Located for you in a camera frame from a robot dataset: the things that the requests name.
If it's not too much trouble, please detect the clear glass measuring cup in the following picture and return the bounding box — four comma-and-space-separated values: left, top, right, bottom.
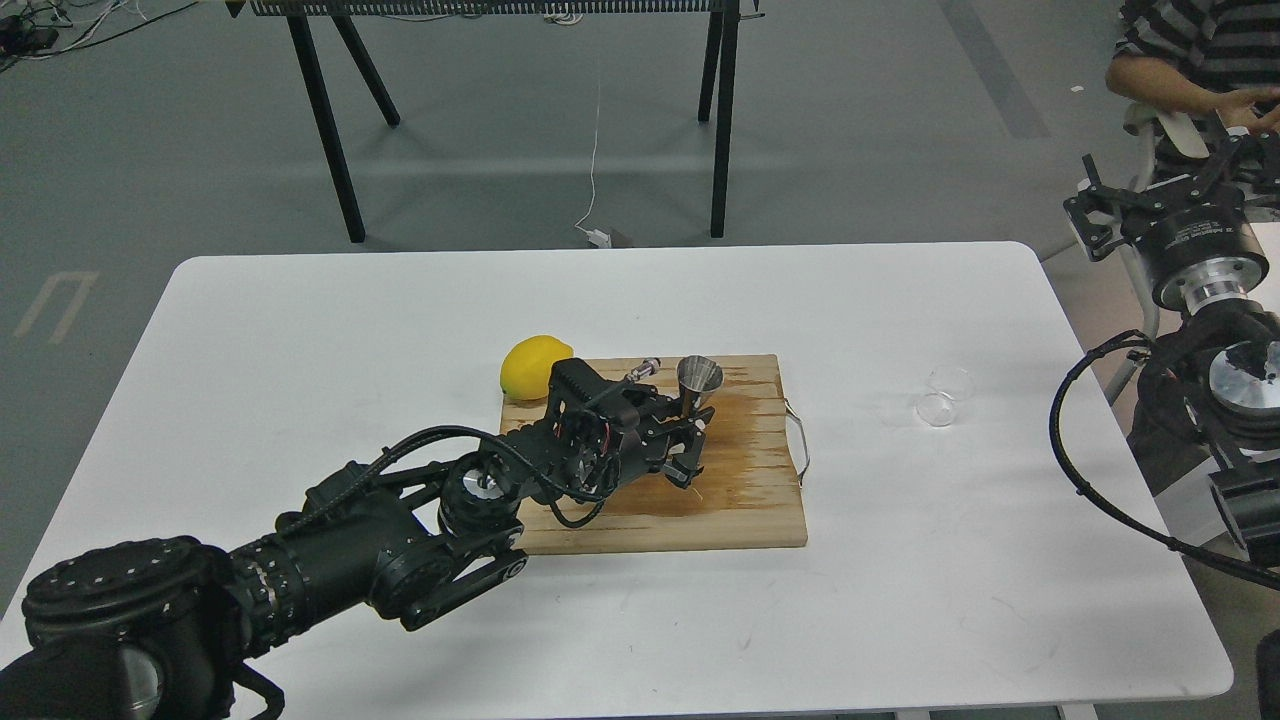
913, 364, 974, 429

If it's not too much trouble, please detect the person in striped shirt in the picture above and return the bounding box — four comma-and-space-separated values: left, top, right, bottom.
1103, 1, 1279, 135

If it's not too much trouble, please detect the wooden cutting board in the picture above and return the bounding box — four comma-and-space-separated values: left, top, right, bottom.
516, 354, 808, 555

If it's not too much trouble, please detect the black metal table frame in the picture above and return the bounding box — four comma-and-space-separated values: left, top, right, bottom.
218, 1, 769, 249

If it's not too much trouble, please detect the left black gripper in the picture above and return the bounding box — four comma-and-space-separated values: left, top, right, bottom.
502, 357, 716, 501

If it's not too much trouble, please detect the white side table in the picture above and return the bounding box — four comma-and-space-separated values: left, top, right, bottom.
1251, 222, 1279, 297

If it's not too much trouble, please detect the yellow lemon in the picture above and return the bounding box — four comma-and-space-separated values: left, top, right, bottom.
500, 334, 573, 401

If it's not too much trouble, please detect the white office chair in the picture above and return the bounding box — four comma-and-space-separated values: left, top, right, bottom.
1041, 100, 1216, 406

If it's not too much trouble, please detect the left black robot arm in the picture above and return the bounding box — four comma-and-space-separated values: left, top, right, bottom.
3, 356, 723, 719

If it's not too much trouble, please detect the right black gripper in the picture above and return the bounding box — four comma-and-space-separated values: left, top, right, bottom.
1062, 128, 1279, 311

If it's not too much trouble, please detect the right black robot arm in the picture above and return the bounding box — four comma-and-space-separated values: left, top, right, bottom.
1050, 129, 1277, 589

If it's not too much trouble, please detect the steel double jigger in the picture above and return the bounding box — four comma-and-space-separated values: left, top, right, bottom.
676, 355, 724, 418

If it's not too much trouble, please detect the white cable with plug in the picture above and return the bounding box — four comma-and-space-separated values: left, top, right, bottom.
573, 100, 613, 249

